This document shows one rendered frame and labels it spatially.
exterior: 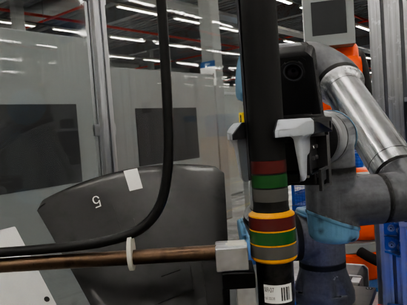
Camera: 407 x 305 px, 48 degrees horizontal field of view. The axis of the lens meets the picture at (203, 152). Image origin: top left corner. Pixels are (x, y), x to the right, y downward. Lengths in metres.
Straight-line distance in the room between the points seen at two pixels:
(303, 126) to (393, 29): 0.89
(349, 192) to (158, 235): 0.30
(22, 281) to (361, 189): 0.49
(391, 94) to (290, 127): 0.88
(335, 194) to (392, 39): 0.69
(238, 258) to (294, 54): 0.23
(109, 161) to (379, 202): 0.73
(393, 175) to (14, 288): 0.56
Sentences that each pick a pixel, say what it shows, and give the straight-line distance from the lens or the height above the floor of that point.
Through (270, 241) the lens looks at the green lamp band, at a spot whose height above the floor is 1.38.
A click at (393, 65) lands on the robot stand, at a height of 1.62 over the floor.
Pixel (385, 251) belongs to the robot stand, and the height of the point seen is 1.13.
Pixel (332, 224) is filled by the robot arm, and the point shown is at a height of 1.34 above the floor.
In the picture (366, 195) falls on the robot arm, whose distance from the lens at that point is 0.69.
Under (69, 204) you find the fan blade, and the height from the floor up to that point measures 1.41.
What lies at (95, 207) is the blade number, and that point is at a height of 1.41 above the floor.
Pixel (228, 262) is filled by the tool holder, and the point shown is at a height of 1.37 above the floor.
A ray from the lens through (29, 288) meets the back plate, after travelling 0.70.
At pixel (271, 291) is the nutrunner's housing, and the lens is 0.44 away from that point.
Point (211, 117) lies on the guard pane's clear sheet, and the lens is 1.59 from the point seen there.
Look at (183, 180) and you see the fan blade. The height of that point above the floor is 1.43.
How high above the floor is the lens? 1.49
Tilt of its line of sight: 3 degrees down
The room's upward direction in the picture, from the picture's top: 4 degrees counter-clockwise
